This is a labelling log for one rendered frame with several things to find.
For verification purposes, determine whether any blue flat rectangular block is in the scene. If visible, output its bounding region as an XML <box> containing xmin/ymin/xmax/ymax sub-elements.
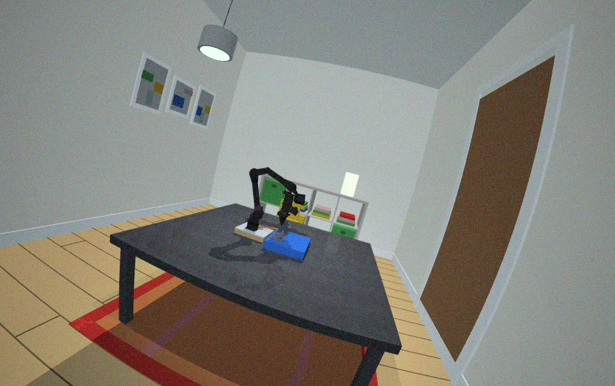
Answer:
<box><xmin>263</xmin><ymin>228</ymin><xmax>311</xmax><ymax>261</ymax></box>

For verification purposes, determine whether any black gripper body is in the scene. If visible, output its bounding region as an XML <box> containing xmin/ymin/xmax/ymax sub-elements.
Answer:
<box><xmin>277</xmin><ymin>201</ymin><xmax>292</xmax><ymax>218</ymax></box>

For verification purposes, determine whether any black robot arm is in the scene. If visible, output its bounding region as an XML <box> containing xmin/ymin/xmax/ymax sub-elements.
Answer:
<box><xmin>245</xmin><ymin>167</ymin><xmax>305</xmax><ymax>232</ymax></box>

